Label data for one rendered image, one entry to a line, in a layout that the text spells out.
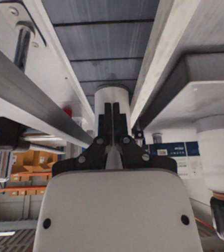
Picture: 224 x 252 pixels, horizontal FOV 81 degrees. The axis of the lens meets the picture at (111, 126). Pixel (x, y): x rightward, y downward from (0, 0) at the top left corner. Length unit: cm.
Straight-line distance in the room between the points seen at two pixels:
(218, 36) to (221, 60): 4
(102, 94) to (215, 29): 16
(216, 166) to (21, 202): 896
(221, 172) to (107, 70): 35
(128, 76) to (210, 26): 11
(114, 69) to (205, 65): 14
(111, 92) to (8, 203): 928
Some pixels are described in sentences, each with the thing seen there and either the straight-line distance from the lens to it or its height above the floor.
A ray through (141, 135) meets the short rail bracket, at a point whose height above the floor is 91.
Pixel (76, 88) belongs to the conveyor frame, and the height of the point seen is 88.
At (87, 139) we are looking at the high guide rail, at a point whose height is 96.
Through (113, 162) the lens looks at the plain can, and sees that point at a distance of 16.
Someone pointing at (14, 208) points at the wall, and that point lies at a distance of 930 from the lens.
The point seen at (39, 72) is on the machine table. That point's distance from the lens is 28.
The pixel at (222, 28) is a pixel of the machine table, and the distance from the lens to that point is 24.
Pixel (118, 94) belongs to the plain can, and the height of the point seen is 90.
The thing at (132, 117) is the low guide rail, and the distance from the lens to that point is 22.
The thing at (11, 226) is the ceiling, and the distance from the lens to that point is 809.
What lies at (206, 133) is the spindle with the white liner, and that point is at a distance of 43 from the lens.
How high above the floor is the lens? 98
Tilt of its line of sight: 14 degrees down
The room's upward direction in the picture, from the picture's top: 178 degrees clockwise
